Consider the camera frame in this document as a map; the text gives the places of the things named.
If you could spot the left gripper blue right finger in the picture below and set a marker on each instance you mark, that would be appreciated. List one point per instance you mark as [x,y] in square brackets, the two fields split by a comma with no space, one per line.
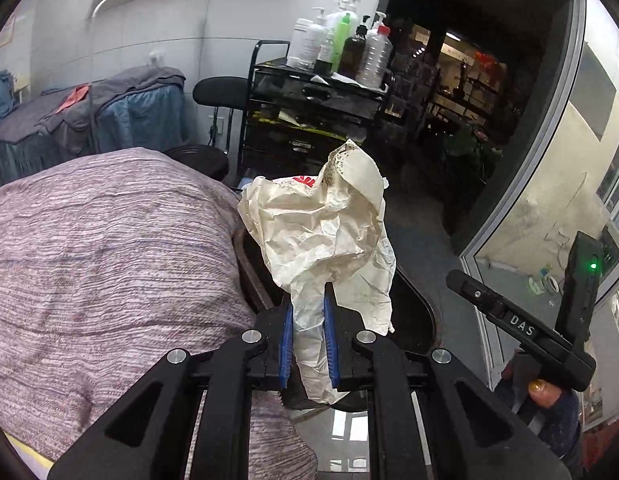
[429,416]

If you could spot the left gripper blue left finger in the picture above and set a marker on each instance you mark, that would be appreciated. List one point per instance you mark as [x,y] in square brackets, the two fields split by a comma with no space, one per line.
[189,415]

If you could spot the white paper bag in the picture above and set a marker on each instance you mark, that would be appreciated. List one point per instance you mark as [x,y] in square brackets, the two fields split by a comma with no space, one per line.
[325,229]

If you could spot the dark brown trash bin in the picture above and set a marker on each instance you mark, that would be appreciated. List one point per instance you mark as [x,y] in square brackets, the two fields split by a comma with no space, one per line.
[413,318]

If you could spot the right hand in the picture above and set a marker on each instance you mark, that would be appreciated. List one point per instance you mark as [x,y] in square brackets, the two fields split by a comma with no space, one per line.
[559,407]

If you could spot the pink striped bed cover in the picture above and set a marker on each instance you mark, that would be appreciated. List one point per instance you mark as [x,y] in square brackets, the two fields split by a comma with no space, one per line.
[107,263]

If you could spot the potted green plant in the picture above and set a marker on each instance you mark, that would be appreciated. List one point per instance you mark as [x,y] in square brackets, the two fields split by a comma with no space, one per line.
[472,144]

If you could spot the black round stool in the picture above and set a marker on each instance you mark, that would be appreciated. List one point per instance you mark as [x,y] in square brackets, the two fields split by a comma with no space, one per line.
[205,159]

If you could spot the blue grey laundry pile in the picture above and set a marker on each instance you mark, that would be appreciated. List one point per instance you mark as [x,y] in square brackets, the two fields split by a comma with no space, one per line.
[143,107]

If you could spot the black mesh drawer cart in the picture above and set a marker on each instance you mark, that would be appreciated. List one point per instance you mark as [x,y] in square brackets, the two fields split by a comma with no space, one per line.
[294,118]

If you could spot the black office chair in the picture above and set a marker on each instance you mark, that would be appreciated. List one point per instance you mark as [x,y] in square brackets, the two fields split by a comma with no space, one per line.
[229,92]

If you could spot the clear plastic bottle red cap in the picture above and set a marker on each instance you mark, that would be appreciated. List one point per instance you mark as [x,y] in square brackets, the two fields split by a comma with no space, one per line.
[375,59]

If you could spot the dark brown bottle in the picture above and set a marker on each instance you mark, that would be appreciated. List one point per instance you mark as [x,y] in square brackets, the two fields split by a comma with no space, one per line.
[353,52]

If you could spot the small black jar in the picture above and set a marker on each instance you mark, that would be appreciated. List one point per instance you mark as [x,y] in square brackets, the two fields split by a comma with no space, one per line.
[322,68]

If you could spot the green bottle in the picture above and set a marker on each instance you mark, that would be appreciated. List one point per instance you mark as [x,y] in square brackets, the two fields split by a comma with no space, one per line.
[341,33]

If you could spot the white pump bottle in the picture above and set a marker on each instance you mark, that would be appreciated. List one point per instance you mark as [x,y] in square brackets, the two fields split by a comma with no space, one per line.
[307,37]

